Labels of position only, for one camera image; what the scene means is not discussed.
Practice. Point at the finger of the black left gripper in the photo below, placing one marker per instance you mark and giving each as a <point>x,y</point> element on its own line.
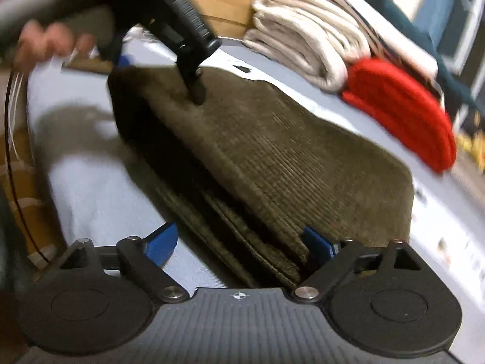
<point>121,61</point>
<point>197,72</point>

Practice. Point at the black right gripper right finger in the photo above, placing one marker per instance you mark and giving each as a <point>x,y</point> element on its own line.
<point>383,300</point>

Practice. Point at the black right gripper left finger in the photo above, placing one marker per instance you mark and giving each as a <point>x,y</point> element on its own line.
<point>97,298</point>

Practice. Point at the brown corduroy pants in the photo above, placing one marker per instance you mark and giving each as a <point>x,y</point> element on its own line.
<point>249,169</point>

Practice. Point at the white deer print cloth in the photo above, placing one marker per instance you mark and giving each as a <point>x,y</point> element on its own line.
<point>103,193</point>

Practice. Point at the folded cream blanket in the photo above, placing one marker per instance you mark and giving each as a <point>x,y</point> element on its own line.
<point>315,38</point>

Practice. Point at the folded red knit blanket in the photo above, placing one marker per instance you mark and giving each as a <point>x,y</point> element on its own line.
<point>405,108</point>

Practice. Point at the dark teal garment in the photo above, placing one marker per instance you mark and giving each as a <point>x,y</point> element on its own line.
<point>453,88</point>

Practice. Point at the blue hanging cloth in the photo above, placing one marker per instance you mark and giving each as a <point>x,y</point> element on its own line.
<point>443,21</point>

